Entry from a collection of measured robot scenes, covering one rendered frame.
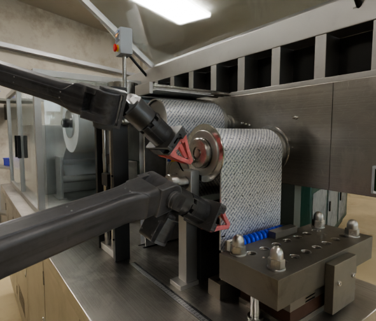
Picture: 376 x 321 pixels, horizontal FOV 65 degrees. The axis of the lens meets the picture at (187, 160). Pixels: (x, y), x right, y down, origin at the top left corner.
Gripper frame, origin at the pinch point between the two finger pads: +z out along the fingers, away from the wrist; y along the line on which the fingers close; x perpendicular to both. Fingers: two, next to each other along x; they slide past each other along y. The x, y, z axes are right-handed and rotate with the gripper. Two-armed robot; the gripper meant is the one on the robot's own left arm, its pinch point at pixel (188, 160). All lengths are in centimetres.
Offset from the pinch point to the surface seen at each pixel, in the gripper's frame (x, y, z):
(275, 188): 9.6, 6.8, 25.1
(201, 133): 7.5, 1.3, -1.5
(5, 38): 121, -444, -101
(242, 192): 1.3, 7.0, 14.5
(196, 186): -3.4, -0.1, 6.4
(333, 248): -0.5, 24.3, 32.0
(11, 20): 147, -446, -112
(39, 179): -21, -95, -7
